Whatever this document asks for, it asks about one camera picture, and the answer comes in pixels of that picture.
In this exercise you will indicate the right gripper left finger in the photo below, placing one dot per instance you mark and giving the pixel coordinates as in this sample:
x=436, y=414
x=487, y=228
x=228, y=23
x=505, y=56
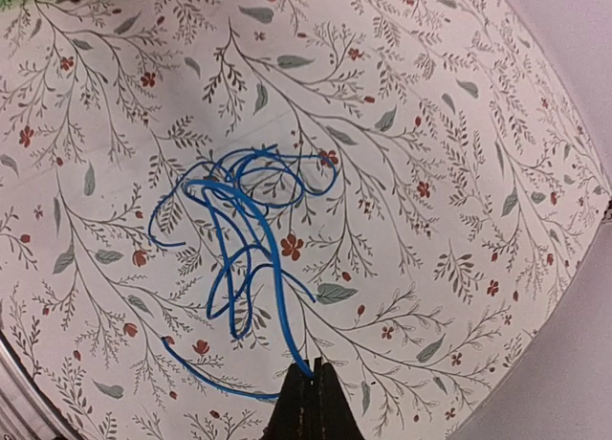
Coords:
x=292, y=415

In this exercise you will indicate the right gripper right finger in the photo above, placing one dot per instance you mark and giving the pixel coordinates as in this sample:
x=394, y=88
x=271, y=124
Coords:
x=332, y=415

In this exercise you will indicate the floral patterned table mat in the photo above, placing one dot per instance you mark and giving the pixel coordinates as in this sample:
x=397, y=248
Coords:
x=196, y=194

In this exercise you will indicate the front aluminium rail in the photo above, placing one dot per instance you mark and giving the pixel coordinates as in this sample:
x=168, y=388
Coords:
x=23, y=415

